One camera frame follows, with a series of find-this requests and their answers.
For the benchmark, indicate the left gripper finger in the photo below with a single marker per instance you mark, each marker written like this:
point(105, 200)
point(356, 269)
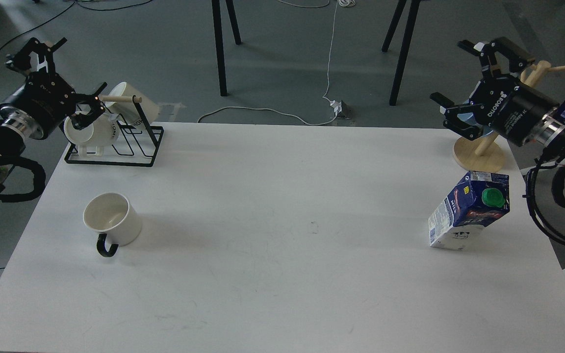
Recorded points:
point(81, 121)
point(21, 62)

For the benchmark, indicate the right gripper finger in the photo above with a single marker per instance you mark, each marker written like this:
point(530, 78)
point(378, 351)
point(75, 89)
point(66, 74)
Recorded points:
point(451, 120)
point(518, 58)

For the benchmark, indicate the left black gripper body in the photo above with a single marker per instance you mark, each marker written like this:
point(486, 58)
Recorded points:
point(46, 99)

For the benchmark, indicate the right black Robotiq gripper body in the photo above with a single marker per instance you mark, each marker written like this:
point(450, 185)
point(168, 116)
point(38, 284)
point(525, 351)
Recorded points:
point(510, 108)

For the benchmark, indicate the blue milk carton green cap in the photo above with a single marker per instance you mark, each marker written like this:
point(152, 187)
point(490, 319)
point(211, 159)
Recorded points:
point(478, 200)

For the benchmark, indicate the white mug black handle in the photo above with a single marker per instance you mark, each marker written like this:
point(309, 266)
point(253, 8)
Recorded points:
point(114, 219)

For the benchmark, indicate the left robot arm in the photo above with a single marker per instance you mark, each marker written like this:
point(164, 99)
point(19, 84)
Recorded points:
point(14, 132)

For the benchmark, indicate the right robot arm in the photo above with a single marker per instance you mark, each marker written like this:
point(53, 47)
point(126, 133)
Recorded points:
point(550, 132)

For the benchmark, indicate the blue mug on tree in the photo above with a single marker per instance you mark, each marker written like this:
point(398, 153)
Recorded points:
point(468, 127)

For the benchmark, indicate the white mug on rack front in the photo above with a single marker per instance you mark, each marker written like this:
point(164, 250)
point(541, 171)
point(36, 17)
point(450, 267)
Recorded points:
point(103, 132)

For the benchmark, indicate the white mug on rack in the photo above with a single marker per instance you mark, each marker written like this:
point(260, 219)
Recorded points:
point(103, 132)
point(128, 110)

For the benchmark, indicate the wooden mug tree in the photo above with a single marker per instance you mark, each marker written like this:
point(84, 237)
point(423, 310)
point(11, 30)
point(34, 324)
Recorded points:
point(483, 154)

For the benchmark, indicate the white mug on rack rear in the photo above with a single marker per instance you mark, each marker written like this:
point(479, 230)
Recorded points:
point(128, 110)

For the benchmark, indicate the power adapter on floor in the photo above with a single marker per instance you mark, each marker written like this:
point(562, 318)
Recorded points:
point(341, 110)

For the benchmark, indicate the black table leg right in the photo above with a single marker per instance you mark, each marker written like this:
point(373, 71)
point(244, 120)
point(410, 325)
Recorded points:
point(405, 45)

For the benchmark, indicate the black wire mug rack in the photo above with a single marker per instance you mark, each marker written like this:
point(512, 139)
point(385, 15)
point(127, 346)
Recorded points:
point(133, 148)

